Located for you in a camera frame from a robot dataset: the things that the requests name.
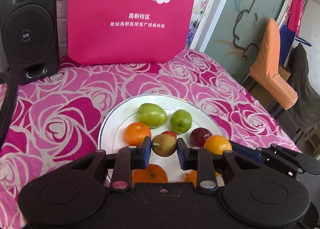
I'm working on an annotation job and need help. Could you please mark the tiny orange kumquat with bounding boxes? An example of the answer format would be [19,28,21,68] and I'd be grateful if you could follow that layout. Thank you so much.
[183,170,225,187]

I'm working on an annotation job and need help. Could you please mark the yellow orange lemon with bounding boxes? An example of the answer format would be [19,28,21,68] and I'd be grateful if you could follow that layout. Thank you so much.
[204,135,233,155]

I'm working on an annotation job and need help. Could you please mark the dark red plum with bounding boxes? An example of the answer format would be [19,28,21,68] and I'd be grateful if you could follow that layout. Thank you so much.
[189,128,213,147]

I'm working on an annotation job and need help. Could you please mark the tangerine orange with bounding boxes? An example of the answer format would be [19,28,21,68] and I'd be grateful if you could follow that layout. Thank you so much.
[124,122,151,147]

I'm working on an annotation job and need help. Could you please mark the small mandarin orange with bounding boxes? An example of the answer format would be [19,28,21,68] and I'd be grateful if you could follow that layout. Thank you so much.
[132,164,168,185]

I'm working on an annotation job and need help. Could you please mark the brown longan fruit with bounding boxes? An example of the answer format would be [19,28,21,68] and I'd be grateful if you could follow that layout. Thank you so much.
[151,134,177,157]

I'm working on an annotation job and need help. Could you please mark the round green apple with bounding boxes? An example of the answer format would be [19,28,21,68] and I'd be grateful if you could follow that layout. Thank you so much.
[170,109,193,134]

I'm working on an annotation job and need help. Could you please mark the red yellow small apple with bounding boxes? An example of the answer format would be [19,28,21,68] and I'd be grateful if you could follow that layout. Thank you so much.
[162,130,177,139]

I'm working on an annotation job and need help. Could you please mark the oblong green apple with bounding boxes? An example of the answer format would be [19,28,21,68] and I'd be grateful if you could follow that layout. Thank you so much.
[137,103,168,129]

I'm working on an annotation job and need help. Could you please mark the white round plate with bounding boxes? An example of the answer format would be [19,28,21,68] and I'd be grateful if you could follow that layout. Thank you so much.
[98,94,226,182]

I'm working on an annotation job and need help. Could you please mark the dark green coat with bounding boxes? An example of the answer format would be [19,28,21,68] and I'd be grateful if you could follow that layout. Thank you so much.
[275,44,319,143]

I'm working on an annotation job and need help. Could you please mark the pink rose tablecloth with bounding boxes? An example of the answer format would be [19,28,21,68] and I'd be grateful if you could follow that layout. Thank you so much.
[1,50,296,228]

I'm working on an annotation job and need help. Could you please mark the orange covered chair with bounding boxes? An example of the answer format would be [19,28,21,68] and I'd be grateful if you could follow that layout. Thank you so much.
[248,18,298,110]

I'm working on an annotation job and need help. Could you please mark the blue hanging bag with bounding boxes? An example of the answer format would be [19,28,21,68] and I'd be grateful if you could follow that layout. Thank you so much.
[279,25,296,66]

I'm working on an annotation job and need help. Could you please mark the pink paper bag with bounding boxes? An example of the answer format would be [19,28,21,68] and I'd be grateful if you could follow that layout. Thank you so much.
[67,0,194,65]

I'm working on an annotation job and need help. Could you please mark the pink hanging bag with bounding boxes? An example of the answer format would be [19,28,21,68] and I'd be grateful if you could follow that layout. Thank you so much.
[287,0,304,36]

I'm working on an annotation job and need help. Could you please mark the black loudspeaker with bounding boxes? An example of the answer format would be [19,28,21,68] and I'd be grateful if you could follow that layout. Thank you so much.
[1,0,60,85]

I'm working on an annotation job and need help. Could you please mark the black strap loop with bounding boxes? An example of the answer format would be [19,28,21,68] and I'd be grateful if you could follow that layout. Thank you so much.
[0,71,19,149]

